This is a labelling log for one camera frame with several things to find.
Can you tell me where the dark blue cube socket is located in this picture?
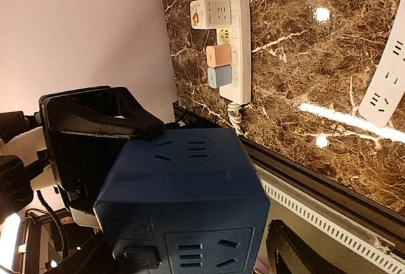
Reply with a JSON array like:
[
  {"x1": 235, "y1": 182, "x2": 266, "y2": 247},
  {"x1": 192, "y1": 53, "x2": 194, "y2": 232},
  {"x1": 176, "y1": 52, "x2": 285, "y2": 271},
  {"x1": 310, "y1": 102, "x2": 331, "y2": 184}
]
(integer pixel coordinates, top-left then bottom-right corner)
[{"x1": 94, "y1": 128, "x2": 270, "y2": 273}]

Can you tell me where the pink plug adapter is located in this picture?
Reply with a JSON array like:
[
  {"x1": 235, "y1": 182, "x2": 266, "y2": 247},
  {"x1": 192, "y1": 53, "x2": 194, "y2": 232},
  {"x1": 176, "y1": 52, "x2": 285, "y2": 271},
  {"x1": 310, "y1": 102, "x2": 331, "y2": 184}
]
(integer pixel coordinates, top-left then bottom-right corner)
[{"x1": 206, "y1": 44, "x2": 232, "y2": 68}]

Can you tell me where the white cube socket adapter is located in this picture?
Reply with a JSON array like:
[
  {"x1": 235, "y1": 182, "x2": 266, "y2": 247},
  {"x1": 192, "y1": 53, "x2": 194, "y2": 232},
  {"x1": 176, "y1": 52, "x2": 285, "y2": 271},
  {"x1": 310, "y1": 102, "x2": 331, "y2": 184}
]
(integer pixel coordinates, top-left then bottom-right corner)
[{"x1": 190, "y1": 0, "x2": 231, "y2": 30}]

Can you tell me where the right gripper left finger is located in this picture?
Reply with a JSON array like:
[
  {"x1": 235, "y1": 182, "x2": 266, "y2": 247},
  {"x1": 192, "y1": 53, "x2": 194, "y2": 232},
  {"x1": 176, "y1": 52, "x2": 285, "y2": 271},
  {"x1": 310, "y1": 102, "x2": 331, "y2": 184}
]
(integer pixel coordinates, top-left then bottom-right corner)
[{"x1": 63, "y1": 232, "x2": 114, "y2": 274}]

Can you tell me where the white slotted cable duct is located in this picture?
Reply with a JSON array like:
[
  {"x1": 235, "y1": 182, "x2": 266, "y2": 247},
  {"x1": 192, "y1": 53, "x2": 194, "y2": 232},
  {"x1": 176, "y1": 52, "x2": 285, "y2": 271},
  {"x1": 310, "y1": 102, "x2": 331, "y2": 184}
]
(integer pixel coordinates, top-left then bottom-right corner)
[{"x1": 261, "y1": 180, "x2": 404, "y2": 273}]

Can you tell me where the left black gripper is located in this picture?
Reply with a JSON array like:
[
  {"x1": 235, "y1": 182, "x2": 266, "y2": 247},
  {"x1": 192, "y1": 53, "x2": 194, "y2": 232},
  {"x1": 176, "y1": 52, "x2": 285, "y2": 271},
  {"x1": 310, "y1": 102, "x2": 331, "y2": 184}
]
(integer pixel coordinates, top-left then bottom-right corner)
[{"x1": 39, "y1": 86, "x2": 164, "y2": 211}]

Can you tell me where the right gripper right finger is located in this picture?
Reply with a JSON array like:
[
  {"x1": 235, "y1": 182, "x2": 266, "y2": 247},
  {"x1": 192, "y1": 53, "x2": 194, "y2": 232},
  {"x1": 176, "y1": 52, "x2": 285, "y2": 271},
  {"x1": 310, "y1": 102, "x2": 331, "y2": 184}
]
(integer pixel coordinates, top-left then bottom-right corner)
[{"x1": 266, "y1": 220, "x2": 342, "y2": 274}]

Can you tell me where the white multicolour power strip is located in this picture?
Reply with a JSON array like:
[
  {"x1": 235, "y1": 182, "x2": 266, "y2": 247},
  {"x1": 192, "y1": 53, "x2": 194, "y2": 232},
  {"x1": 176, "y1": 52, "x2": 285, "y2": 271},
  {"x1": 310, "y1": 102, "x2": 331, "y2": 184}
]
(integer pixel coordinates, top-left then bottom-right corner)
[{"x1": 216, "y1": 0, "x2": 252, "y2": 105}]

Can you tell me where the light blue power strip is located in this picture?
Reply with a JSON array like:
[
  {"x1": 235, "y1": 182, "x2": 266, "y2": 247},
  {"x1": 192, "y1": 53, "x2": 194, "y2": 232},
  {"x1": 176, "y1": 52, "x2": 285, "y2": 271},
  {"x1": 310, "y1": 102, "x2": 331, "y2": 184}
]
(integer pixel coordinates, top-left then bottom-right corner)
[{"x1": 358, "y1": 0, "x2": 404, "y2": 128}]

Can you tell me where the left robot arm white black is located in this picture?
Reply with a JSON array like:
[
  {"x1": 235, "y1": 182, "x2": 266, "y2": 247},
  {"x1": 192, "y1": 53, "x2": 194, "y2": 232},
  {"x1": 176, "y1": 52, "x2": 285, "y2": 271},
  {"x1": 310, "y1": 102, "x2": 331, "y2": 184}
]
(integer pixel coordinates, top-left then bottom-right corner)
[{"x1": 1, "y1": 86, "x2": 170, "y2": 273}]

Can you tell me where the white coiled cable with plug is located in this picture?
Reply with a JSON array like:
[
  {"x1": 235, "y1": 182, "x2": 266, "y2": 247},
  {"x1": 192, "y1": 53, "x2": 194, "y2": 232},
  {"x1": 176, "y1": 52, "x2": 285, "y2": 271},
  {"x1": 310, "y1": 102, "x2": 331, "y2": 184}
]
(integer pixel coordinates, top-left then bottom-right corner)
[{"x1": 227, "y1": 101, "x2": 247, "y2": 136}]

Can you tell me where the light blue plug adapter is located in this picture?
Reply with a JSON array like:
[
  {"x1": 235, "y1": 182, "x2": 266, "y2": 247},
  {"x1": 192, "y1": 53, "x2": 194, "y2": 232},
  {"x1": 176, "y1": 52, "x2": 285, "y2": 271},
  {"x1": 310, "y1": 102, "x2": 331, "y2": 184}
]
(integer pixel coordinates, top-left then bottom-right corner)
[{"x1": 207, "y1": 65, "x2": 232, "y2": 89}]

